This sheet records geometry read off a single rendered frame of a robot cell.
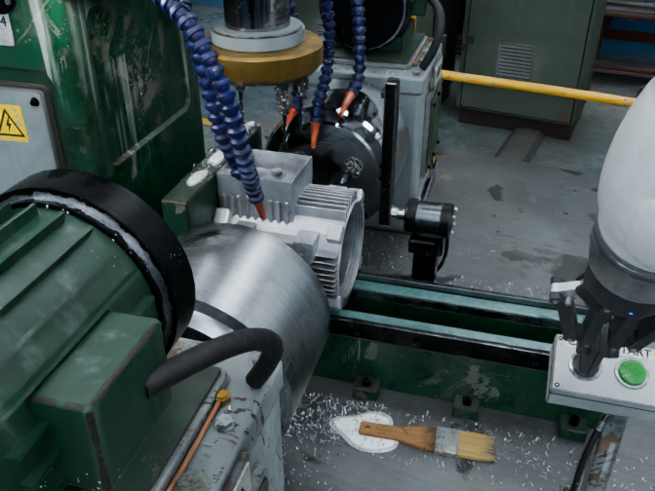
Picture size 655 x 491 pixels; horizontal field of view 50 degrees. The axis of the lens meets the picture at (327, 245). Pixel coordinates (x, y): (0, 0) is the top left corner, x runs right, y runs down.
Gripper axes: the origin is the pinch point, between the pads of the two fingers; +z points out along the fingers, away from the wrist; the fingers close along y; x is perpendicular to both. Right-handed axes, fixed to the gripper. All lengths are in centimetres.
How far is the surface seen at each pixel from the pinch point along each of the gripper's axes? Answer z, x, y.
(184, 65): 7, -42, 66
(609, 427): 13.0, 3.9, -4.5
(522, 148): 244, -219, 4
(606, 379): 4.6, 1.2, -2.3
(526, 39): 213, -270, 11
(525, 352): 25.6, -9.1, 5.3
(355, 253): 28.0, -22.6, 34.4
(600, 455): 17.3, 6.3, -4.4
